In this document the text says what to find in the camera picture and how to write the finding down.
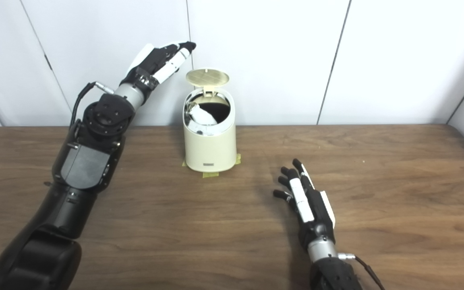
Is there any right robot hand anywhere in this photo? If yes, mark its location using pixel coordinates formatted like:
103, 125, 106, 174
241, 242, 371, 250
273, 158, 336, 252

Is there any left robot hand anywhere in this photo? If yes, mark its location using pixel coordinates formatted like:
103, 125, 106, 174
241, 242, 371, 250
124, 41, 197, 92

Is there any round cream bin lid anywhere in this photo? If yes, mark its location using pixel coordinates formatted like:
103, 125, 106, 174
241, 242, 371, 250
186, 68, 230, 97

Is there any small white plastic bottle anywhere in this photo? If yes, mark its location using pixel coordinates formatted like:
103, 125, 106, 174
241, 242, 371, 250
188, 103, 217, 125

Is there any cream-colored bin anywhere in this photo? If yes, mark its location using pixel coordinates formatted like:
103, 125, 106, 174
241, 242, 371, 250
182, 88, 237, 172

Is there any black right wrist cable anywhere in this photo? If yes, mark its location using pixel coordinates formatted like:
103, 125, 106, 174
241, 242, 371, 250
338, 253, 385, 290

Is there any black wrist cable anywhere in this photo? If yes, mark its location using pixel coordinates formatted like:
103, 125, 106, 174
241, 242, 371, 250
338, 253, 385, 290
70, 81, 114, 125

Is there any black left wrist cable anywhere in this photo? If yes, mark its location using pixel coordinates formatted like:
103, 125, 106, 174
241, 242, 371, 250
70, 81, 114, 125

